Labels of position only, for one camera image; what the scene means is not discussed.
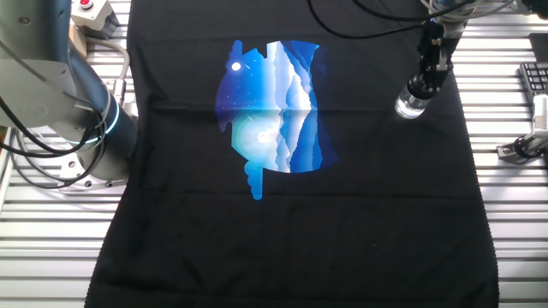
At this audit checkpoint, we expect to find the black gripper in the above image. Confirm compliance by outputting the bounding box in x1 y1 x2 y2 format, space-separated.
417 17 468 89

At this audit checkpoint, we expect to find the clear glass jar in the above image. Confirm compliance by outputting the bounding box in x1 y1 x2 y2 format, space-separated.
393 85 432 121

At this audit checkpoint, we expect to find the black keyboard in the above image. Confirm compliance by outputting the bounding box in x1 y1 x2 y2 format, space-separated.
518 61 548 104

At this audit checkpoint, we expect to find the black flat pad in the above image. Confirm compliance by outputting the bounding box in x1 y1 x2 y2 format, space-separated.
527 33 548 64

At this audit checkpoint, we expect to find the black cloth with blue print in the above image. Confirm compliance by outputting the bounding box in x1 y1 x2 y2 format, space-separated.
84 0 500 308

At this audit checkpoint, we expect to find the grey emergency stop button box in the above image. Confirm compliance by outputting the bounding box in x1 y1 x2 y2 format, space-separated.
69 0 122 42

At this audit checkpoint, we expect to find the light wooden block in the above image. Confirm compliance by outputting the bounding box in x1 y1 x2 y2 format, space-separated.
68 24 89 60

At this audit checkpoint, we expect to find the metal camera bracket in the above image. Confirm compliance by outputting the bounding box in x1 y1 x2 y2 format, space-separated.
495 131 548 163

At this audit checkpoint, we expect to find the silver camera with label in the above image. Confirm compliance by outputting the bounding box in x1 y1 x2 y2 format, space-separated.
530 93 548 133

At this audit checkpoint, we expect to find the grey emergency stop cable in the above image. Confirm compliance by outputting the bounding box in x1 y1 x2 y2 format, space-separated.
84 35 132 109

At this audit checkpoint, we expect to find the looped black cable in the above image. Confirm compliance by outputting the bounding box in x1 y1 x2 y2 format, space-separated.
0 96 109 190

